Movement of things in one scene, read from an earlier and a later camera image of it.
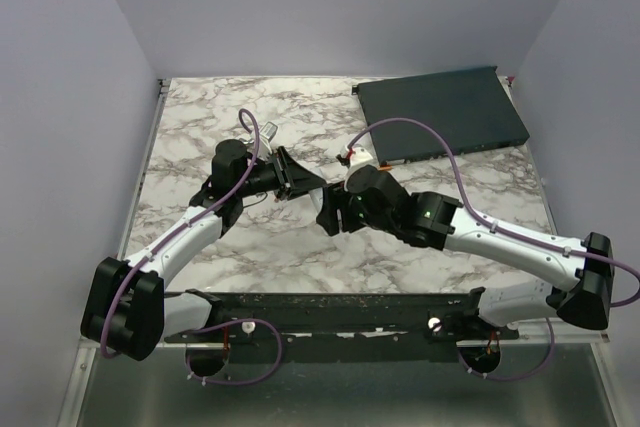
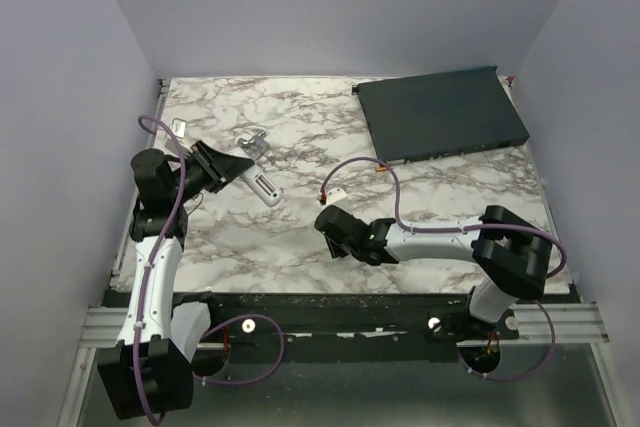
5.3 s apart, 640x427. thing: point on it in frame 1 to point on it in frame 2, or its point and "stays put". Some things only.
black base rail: x=344 y=327 stays put
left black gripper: x=293 y=180 to x=220 y=168
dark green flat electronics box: x=470 y=108 stays put
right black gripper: x=336 y=197 to x=335 y=250
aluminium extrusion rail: x=563 y=333 stays put
